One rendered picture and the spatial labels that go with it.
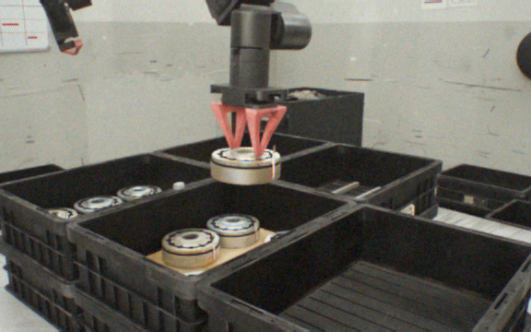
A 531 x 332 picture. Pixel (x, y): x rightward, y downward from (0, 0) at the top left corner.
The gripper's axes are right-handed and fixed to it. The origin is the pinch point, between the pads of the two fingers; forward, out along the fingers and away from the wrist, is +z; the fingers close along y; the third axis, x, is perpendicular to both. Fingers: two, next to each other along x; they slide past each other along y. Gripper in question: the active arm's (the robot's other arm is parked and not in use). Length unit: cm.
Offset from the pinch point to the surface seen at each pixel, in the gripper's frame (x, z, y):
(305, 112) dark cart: -145, 19, 99
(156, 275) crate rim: 18.7, 13.5, -2.7
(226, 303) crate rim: 18.3, 12.5, -15.0
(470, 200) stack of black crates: -167, 50, 20
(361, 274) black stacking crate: -15.7, 21.5, -12.5
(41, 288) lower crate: 18.2, 29.7, 33.3
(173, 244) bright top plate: 2.3, 19.6, 14.6
